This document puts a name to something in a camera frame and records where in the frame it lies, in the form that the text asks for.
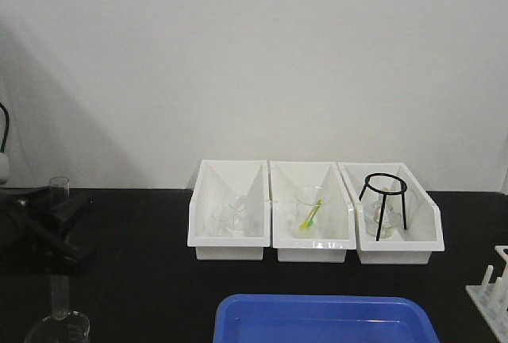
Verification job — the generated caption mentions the black wire tripod stand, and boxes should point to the black wire tripod stand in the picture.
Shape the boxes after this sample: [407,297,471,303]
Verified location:
[359,172,408,241]

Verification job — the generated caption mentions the white storage bin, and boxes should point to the white storage bin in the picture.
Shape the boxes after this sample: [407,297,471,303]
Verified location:
[337,162,445,264]
[269,160,356,264]
[187,160,271,260]

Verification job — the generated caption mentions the blue plastic tray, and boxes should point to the blue plastic tray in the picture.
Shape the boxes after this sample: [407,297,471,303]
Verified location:
[213,294,439,342]

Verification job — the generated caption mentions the white test tube rack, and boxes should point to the white test tube rack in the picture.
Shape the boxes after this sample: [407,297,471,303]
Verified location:
[465,245,507,343]

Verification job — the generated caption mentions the glass flask in right bin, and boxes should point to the glass flask in right bin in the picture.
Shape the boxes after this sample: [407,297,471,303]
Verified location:
[364,195,402,240]

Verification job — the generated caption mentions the clear glass test tube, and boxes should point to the clear glass test tube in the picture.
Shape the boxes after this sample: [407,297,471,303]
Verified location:
[49,176,69,321]

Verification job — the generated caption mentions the middle white storage bin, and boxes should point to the middle white storage bin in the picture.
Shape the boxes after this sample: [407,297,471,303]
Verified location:
[269,160,356,264]

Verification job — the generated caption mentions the right white storage bin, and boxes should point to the right white storage bin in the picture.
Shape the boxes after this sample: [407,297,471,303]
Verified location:
[337,162,445,264]

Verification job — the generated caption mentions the left white storage bin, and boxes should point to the left white storage bin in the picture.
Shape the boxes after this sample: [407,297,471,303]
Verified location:
[187,160,271,260]

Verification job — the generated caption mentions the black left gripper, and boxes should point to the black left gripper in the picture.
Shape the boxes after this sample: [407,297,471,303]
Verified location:
[1,188,95,276]

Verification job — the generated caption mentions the glass beaker in middle bin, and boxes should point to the glass beaker in middle bin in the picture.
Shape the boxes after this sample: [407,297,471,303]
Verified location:
[292,185,330,239]

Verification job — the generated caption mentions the yellow green spatulas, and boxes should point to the yellow green spatulas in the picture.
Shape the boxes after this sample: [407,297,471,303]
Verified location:
[299,199,323,229]

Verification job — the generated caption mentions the glassware in left bin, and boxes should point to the glassware in left bin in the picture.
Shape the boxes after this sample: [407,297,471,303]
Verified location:
[209,196,254,237]

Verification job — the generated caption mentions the clear glass beaker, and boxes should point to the clear glass beaker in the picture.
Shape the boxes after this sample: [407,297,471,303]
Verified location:
[24,311,90,343]

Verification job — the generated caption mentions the black power cable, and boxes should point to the black power cable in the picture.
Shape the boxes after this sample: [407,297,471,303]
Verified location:
[0,102,11,153]

